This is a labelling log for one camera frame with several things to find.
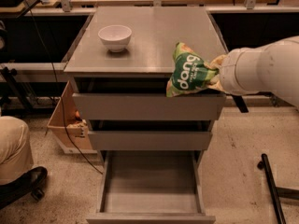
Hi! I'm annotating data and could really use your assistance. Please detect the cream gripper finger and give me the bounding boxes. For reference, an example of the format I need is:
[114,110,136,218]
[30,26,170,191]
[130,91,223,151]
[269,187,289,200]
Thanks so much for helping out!
[206,79,224,92]
[210,54,226,69]

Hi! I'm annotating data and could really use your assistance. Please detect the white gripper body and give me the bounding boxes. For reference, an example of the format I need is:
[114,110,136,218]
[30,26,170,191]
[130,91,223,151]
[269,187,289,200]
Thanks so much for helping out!
[220,48,263,95]

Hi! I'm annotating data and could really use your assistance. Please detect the green rice chip bag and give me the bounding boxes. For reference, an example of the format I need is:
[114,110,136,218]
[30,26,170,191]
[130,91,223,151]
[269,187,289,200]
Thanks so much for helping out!
[166,42,219,97]

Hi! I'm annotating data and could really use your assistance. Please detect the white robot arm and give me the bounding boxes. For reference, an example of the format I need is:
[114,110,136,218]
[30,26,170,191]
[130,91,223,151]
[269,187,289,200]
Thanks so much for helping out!
[207,36,299,107]

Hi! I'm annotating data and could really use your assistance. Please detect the grey drawer cabinet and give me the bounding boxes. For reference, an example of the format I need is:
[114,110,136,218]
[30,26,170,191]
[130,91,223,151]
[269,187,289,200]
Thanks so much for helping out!
[64,6,236,163]

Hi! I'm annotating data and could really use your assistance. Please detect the grey top drawer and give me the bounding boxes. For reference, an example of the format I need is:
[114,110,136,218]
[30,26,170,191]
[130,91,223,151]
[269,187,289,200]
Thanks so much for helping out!
[71,77,225,121]

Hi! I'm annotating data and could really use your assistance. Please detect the grey drawer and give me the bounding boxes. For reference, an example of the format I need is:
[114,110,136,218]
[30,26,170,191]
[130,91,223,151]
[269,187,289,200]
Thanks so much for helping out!
[88,120,213,151]
[71,77,225,121]
[86,151,216,224]

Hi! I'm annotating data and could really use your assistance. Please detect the grey middle drawer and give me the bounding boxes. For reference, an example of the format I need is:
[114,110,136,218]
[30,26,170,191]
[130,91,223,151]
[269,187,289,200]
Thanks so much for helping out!
[88,120,213,151]

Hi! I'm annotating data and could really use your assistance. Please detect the grey bottom drawer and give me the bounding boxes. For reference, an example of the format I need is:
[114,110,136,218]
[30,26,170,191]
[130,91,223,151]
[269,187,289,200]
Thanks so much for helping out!
[86,151,216,224]

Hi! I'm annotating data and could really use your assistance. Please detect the white ceramic bowl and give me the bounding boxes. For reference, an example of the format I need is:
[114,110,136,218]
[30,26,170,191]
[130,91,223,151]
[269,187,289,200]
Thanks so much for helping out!
[98,25,132,52]

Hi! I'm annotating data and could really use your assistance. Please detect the black metal stand base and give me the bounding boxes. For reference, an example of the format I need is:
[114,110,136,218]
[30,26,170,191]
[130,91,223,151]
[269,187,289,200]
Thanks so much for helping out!
[257,153,299,224]

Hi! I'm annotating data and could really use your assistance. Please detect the person leg beige trousers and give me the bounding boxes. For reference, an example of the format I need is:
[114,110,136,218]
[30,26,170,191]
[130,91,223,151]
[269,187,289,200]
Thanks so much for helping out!
[0,116,34,185]

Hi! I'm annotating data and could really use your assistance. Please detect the black table leg bracket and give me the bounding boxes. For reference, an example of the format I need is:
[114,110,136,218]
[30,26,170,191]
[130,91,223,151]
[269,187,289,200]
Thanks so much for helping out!
[233,95,249,113]

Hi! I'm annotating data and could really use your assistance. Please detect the black cable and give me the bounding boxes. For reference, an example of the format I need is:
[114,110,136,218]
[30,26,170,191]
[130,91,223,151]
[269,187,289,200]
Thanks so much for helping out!
[13,0,104,175]

